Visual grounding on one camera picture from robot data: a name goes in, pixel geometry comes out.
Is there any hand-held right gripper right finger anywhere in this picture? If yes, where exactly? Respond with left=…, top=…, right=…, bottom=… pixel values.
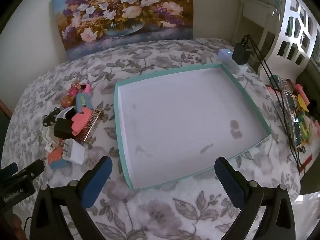
left=214, top=156, right=297, bottom=240

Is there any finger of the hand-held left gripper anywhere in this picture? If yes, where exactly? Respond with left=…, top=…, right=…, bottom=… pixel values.
left=0, top=162, right=18, bottom=180
left=16, top=159, right=46, bottom=181

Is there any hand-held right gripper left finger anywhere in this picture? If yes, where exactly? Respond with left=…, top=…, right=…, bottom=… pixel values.
left=29, top=156, right=113, bottom=240

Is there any coral and blue case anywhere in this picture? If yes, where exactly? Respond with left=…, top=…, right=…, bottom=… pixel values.
left=47, top=148, right=72, bottom=170

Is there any white wall charger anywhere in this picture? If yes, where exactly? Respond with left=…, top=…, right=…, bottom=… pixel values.
left=61, top=139, right=85, bottom=165

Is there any black charger block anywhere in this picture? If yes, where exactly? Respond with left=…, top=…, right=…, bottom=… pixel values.
left=54, top=117, right=75, bottom=139

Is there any gold patterned rectangular box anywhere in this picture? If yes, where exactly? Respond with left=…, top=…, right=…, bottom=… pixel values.
left=77, top=109, right=102, bottom=144

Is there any pink cloud-shaped case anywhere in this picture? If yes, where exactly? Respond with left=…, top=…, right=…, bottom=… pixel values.
left=71, top=107, right=95, bottom=137

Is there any teal shallow cardboard box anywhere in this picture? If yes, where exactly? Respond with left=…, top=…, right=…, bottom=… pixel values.
left=114, top=64, right=272, bottom=190

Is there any brown doll pink dress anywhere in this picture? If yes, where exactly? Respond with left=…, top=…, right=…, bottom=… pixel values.
left=61, top=84, right=83, bottom=108

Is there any white plug adapter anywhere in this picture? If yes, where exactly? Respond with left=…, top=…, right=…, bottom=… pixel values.
left=41, top=127, right=59, bottom=153

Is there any grey floral blanket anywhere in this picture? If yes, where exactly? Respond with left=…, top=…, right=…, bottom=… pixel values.
left=0, top=37, right=300, bottom=240

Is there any pile of colourful stationery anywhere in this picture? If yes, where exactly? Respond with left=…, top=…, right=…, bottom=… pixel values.
left=266, top=79, right=320, bottom=173

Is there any white power strip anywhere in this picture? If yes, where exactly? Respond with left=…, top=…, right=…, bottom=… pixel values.
left=217, top=49, right=248, bottom=75

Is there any black plugged-in power adapter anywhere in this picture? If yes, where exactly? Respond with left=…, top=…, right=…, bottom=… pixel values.
left=232, top=42, right=252, bottom=64

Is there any white lattice chair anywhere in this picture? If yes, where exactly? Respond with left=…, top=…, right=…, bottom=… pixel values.
left=257, top=0, right=320, bottom=80

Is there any floral painting canvas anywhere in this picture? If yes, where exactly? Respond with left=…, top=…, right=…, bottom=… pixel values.
left=51, top=0, right=194, bottom=62

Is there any black cable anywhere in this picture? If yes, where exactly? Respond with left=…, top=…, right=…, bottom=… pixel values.
left=241, top=34, right=307, bottom=173

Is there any white wooden frame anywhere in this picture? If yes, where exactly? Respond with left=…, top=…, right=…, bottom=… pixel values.
left=237, top=0, right=280, bottom=45

